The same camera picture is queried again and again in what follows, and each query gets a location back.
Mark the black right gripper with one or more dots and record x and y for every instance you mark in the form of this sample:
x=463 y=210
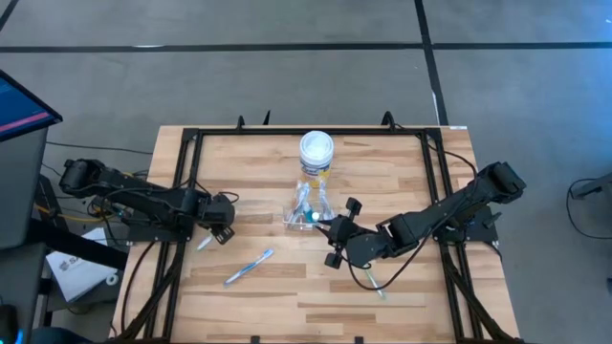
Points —
x=356 y=241

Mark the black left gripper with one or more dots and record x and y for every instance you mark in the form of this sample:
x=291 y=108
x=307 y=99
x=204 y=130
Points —
x=220 y=212

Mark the blue mouthwash bottle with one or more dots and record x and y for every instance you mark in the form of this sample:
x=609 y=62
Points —
x=308 y=212

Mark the teal toothbrush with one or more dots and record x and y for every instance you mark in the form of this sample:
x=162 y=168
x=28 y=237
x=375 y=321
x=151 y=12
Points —
x=204 y=242

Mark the green toothbrush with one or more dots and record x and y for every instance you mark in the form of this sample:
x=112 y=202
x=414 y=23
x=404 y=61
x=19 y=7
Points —
x=378 y=288

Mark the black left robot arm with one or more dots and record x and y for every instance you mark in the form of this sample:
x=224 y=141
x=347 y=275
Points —
x=143 y=198

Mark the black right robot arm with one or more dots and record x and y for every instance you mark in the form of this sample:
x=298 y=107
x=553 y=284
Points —
x=440 y=212

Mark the blue white wrapped toothbrush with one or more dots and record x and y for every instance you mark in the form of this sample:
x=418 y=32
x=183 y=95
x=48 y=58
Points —
x=326 y=200

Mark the clear acrylic organizer box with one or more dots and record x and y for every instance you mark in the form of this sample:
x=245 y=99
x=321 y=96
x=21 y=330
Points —
x=291 y=221

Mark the Lysol wipes canister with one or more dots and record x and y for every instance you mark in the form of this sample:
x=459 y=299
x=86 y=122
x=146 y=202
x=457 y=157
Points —
x=316 y=148

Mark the white tape roll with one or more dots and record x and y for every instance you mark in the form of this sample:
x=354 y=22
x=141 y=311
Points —
x=108 y=279

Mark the black stand beam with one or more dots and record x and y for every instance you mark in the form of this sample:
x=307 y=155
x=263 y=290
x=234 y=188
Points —
x=86 y=251

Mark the white booklet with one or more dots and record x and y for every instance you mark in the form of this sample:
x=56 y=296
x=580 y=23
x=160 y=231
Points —
x=76 y=277

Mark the white sticker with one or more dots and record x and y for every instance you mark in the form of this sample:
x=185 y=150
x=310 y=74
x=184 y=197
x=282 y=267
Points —
x=458 y=127

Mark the grey cabinet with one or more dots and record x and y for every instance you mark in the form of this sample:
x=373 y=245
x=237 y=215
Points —
x=19 y=191

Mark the monitor with blue screen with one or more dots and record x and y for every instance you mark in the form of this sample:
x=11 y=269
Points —
x=19 y=110

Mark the grey stand foot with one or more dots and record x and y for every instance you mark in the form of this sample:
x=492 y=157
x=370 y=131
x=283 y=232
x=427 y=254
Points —
x=593 y=187

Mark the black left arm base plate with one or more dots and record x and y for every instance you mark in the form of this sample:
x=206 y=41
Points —
x=143 y=236

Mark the black aluminium table frame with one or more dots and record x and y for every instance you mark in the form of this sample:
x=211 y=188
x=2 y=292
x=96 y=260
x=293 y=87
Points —
x=311 y=131

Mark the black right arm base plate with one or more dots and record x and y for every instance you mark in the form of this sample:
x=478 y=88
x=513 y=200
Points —
x=483 y=234

